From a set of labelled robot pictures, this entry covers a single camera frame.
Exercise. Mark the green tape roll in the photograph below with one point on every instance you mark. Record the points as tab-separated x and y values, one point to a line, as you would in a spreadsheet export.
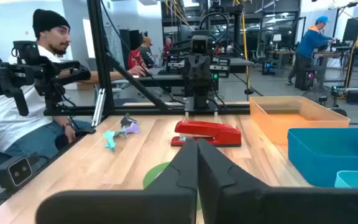
154	175

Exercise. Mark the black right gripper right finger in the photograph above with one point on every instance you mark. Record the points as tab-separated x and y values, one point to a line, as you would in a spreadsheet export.
244	202

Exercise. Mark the orange translucent plastic bin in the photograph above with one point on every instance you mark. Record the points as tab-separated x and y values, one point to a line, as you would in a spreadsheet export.
278	124

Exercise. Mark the blue plastic bin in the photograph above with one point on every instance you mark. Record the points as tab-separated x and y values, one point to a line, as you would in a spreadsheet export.
315	155

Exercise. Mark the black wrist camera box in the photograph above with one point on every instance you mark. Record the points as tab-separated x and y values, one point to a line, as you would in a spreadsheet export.
200	45

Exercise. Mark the black computer tower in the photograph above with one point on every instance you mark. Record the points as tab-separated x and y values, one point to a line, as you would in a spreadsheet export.
304	80

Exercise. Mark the silver aluminium bracket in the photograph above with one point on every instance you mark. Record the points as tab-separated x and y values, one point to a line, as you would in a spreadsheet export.
99	107

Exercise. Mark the red stapler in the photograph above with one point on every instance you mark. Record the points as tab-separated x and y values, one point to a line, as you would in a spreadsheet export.
210	133

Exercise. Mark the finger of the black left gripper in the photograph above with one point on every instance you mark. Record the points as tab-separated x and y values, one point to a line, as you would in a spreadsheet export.
205	70
192	70

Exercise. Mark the person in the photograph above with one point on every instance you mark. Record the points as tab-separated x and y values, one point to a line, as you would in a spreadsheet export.
167	46
146	54
11	118
309	43

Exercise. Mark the purple staple remover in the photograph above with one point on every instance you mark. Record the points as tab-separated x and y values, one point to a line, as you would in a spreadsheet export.
133	128

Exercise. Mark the teal translucent plastic bin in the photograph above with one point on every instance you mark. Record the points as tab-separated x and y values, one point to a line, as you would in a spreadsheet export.
356	180

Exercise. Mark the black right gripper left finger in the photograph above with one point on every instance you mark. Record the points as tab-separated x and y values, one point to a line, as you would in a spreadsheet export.
166	202

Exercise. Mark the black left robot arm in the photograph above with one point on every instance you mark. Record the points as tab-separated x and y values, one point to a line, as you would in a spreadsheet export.
201	101

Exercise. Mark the black metal rig frame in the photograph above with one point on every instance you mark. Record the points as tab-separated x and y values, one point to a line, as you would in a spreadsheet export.
99	46

